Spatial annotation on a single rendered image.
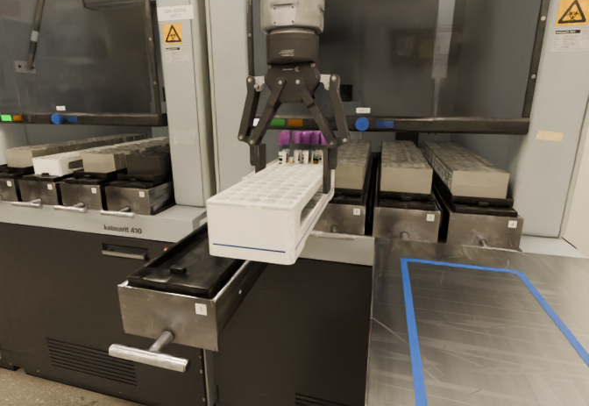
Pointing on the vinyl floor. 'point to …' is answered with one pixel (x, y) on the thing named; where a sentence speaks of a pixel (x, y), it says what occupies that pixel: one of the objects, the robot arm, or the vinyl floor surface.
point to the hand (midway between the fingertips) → (293, 175)
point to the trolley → (476, 327)
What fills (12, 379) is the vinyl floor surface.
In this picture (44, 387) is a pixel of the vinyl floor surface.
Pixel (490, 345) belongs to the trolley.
